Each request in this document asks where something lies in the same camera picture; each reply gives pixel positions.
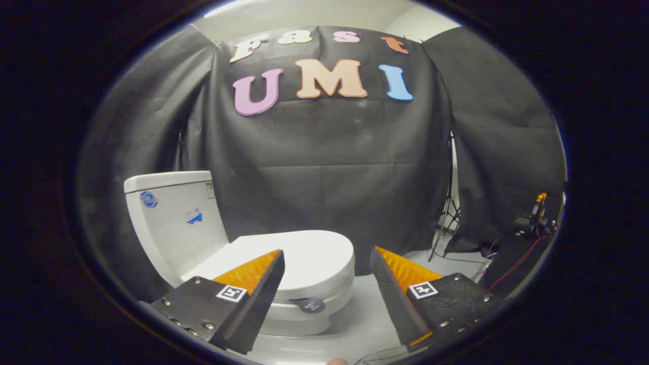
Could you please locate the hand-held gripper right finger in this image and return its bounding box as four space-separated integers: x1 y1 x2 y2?
370 246 503 353

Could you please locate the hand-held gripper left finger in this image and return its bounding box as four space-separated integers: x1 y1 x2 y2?
138 249 285 355

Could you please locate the black round lid tab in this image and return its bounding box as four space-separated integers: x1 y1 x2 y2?
290 298 326 314

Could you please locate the white toilet lid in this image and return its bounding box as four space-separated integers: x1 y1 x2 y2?
195 230 355 301

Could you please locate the white toilet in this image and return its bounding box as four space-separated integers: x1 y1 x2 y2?
124 171 355 338

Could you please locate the black tripod stand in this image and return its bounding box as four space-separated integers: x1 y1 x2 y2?
428 133 463 263

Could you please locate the black backdrop cloth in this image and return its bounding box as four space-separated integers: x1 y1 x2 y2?
79 23 567 305

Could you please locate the black and orange device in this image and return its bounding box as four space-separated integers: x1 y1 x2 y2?
515 193 557 237

